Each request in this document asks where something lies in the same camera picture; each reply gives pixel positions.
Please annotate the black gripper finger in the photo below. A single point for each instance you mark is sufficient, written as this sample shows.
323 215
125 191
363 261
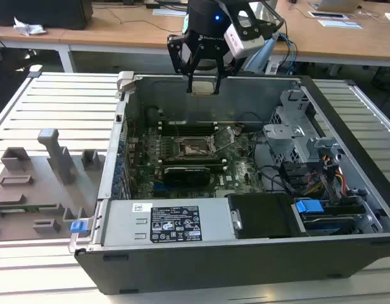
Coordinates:
191 84
217 85

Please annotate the silver square CPU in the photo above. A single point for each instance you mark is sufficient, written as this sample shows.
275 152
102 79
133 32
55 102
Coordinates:
205 88

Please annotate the black RAM slot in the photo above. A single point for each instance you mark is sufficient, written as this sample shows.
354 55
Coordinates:
188 130
188 127
188 124
188 134

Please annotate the CPU socket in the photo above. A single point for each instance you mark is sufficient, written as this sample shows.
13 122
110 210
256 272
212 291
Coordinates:
195 149

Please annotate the black plastic cover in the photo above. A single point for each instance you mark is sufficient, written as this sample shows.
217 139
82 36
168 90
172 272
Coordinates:
261 215

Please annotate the metal drive cage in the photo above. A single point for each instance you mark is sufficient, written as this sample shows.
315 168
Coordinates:
286 139

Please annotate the green motherboard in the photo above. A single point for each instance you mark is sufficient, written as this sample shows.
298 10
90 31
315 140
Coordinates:
236 171

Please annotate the wooden desk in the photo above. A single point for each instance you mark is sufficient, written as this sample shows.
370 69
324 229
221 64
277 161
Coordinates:
340 41
119 31

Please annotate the black graphics card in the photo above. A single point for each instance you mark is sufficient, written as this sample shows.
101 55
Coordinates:
187 177

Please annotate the silver laptop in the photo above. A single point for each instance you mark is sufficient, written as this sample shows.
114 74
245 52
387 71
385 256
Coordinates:
339 3

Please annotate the blue disk carrier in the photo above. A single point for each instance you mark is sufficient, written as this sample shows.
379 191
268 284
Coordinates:
309 206

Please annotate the grey power supply unit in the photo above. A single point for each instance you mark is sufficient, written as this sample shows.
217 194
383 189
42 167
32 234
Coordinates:
125 221

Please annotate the black box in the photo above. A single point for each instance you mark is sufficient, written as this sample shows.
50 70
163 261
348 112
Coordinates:
40 12

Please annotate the crumpled white paper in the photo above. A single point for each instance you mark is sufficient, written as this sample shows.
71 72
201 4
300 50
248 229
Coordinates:
28 28

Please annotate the blue plastic latch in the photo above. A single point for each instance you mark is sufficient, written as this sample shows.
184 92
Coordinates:
78 227

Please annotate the black grey PC case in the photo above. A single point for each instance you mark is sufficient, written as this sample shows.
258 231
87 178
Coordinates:
214 269

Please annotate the grey parts rack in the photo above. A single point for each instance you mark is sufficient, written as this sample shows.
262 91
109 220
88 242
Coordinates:
40 202

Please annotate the green RAM stick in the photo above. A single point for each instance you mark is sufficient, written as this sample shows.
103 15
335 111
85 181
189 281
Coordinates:
24 208

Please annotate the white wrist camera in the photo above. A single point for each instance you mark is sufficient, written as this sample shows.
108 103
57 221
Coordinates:
245 44

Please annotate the black camera bracket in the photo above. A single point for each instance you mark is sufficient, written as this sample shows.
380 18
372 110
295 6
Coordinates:
261 25

